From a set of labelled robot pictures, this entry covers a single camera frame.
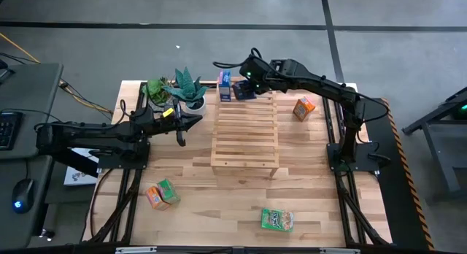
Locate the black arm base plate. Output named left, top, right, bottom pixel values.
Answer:
left=326, top=142, right=381, bottom=172
left=96, top=142, right=151, bottom=170

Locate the wooden slatted shelf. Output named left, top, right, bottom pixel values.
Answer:
left=210, top=88, right=281, bottom=178

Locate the black keyboard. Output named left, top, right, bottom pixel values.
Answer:
left=0, top=110, right=23, bottom=152

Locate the teal plant in white pot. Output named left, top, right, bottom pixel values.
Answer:
left=162, top=66, right=209, bottom=117

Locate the grey desk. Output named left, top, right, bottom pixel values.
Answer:
left=0, top=62, right=65, bottom=250

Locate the green snack packet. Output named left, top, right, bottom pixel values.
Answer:
left=260, top=207, right=295, bottom=234

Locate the blue cereal box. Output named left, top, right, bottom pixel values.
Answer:
left=217, top=69, right=232, bottom=103

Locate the dark metal equipment stand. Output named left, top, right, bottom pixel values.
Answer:
left=401, top=86, right=467, bottom=206

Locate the white booklet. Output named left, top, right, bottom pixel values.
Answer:
left=63, top=147, right=100, bottom=187

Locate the green Apple Jacks cereal box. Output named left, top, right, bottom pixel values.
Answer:
left=156, top=178, right=182, bottom=205

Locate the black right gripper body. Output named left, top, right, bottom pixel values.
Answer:
left=239, top=55, right=273, bottom=94

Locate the black aluminium rig frame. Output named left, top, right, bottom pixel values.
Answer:
left=82, top=80, right=394, bottom=254

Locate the green plant in patterned pot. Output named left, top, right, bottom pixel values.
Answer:
left=140, top=77, right=176, bottom=112

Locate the orange Mini Wheats cereal box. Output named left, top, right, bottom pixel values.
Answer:
left=292, top=96, right=317, bottom=123
left=144, top=185, right=171, bottom=212

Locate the black computer mouse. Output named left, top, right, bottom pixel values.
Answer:
left=11, top=178, right=36, bottom=215

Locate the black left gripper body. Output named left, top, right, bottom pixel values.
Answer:
left=145, top=107, right=190, bottom=135

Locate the yellow cable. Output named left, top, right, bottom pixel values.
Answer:
left=0, top=31, right=115, bottom=115

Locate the black yellow hazard strip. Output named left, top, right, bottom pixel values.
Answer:
left=380, top=97, right=436, bottom=252

